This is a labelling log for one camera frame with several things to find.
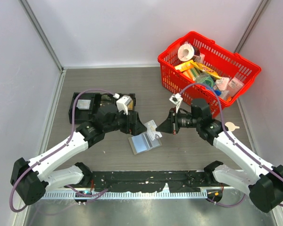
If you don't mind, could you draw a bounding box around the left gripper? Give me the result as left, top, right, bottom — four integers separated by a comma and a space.
104, 106, 146, 135

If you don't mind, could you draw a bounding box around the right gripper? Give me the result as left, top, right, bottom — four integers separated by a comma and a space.
156, 107, 200, 135

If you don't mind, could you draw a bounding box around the silver VIP card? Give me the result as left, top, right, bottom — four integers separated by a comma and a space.
144, 120, 162, 141

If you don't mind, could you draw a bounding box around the grey card holder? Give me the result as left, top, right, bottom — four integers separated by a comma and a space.
128, 132, 162, 155

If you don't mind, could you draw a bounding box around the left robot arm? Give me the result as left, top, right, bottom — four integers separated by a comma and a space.
10, 105, 147, 205

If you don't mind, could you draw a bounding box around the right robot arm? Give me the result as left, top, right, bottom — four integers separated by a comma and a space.
156, 94, 283, 213

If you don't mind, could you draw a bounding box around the gold card in tray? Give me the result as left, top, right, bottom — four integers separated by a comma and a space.
125, 98, 134, 111

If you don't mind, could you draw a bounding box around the silver card in tray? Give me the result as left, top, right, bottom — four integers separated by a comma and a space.
76, 99, 91, 110

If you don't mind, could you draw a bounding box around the black three-slot tray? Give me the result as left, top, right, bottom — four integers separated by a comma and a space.
68, 92, 136, 124

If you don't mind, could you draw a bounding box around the green packet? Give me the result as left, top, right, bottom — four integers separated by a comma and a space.
196, 73, 217, 90

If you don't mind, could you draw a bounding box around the beige round tag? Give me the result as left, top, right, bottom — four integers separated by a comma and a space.
225, 121, 240, 132

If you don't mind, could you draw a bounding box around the red shopping basket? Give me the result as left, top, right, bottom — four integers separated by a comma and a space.
158, 31, 261, 118

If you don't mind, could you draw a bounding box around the yellow snack box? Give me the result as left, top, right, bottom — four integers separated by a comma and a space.
175, 60, 221, 79

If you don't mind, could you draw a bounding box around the white tape roll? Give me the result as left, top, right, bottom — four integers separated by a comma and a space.
177, 43, 194, 62

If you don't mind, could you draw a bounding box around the pink white packet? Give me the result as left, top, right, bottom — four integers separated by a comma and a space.
227, 77, 244, 97

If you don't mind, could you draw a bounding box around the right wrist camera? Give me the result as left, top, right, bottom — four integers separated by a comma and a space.
169, 93, 183, 113

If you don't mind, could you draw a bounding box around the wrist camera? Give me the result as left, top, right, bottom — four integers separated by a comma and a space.
169, 93, 183, 113
113, 93, 132, 115

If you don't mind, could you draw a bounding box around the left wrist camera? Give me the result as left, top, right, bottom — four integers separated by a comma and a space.
113, 93, 132, 115

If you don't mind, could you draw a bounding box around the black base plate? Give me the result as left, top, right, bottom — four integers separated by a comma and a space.
64, 169, 233, 193

